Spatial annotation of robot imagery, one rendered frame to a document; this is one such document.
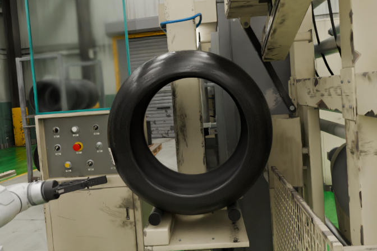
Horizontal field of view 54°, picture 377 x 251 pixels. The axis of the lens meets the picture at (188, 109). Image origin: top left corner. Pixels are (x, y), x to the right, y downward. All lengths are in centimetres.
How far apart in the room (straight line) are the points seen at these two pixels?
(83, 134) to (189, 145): 74
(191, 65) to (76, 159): 114
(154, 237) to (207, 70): 61
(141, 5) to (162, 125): 356
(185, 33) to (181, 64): 41
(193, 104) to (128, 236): 91
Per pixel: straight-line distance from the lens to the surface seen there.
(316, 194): 172
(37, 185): 156
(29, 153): 524
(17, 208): 152
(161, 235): 139
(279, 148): 163
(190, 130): 166
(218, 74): 127
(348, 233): 208
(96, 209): 220
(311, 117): 166
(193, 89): 165
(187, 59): 128
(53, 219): 230
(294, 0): 118
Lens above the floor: 135
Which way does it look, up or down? 3 degrees down
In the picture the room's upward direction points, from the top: 4 degrees counter-clockwise
